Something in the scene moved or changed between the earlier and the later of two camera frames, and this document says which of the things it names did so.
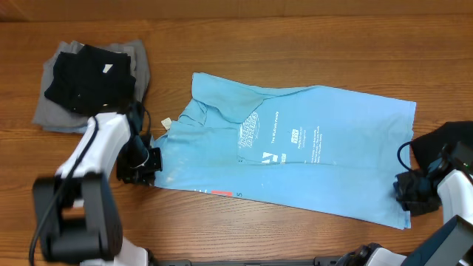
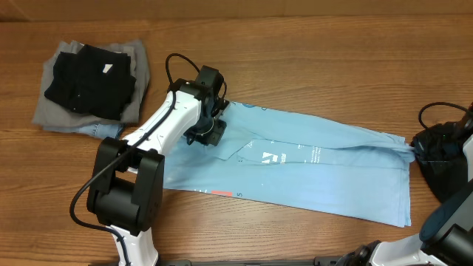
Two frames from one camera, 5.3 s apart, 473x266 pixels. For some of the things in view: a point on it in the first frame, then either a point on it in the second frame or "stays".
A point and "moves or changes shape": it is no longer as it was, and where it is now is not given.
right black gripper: [403, 190] → [426, 148]
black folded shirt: [92, 80] stays
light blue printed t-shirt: [310, 147] moves or changes shape
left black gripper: [123, 173] → [213, 136]
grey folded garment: [52, 114] stays
